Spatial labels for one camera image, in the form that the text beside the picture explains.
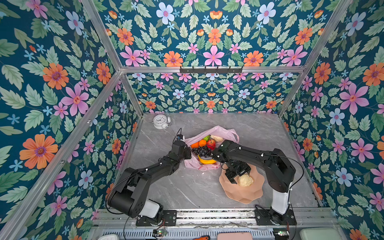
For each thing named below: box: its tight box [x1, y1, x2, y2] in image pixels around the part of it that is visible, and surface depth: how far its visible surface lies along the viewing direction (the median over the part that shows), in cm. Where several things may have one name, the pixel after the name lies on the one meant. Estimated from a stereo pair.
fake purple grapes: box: [191, 146, 213, 158], surface depth 96 cm
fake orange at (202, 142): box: [198, 139, 207, 147], surface depth 98 cm
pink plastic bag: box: [184, 125, 240, 171], surface depth 93 cm
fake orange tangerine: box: [190, 141, 200, 149], surface depth 98 cm
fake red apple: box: [206, 139, 217, 151], surface depth 98 cm
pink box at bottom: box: [217, 232, 253, 240], surface depth 69 cm
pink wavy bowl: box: [219, 163, 266, 204], surface depth 82 cm
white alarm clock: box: [151, 114, 171, 130], surface depth 112 cm
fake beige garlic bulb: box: [238, 174, 254, 187], surface depth 82 cm
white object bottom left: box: [97, 234, 119, 240], surface depth 68 cm
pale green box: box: [299, 228, 342, 240], surface depth 69 cm
